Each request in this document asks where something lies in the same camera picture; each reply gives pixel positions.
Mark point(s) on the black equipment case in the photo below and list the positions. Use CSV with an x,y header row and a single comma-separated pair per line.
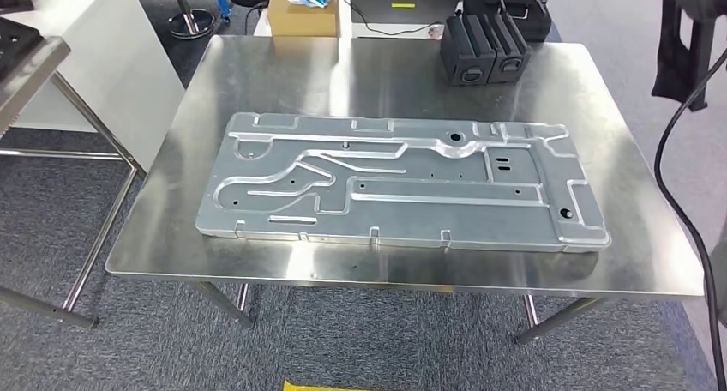
x,y
534,13

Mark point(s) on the brown cardboard box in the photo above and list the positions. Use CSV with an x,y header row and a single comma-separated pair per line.
x,y
301,20

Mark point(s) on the white desk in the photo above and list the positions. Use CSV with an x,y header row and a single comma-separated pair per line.
x,y
345,13

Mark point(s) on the silver stamped metal panel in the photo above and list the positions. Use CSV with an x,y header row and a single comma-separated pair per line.
x,y
397,206

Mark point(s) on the stainless steel table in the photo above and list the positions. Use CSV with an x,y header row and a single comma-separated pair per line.
x,y
28,76

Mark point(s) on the white cabinet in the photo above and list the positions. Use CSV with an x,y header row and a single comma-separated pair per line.
x,y
113,64

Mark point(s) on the stainless steel workbench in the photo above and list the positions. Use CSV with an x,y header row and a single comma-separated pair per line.
x,y
397,81

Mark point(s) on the chrome stanchion post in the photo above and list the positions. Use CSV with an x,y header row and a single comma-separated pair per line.
x,y
193,25

